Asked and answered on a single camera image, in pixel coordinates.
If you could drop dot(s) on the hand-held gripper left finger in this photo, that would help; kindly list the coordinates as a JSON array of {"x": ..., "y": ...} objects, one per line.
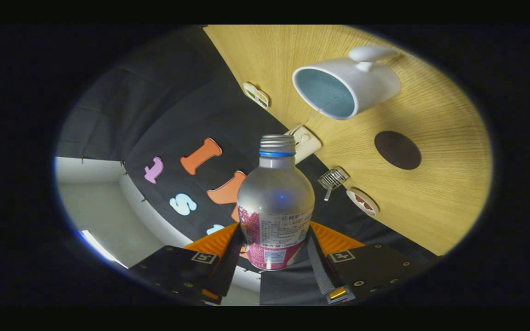
[{"x": 226, "y": 271}]

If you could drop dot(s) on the white round plate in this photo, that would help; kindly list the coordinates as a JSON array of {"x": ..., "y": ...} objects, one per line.
[{"x": 369, "y": 212}]

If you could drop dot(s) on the brown meat piece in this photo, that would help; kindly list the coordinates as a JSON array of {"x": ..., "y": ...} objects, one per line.
[
  {"x": 368, "y": 207},
  {"x": 360, "y": 198}
]

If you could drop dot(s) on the white divided dish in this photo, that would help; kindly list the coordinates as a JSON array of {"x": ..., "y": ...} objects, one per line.
[{"x": 256, "y": 95}]

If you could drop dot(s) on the black backdrop cloth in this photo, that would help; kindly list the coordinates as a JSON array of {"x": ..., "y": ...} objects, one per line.
[{"x": 177, "y": 105}]

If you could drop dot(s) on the dark brown round coaster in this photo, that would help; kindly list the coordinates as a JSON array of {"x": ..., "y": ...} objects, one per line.
[{"x": 398, "y": 150}]

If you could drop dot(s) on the wooden table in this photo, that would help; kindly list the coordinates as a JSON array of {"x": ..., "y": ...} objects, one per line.
[{"x": 430, "y": 207}]

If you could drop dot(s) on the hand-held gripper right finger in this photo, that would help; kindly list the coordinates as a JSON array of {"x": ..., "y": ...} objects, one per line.
[{"x": 320, "y": 271}]

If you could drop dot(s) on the silver bottle with red label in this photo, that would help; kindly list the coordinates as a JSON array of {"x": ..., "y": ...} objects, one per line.
[{"x": 275, "y": 197}]

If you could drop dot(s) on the white toaster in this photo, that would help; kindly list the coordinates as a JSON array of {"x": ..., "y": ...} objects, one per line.
[{"x": 308, "y": 143}]

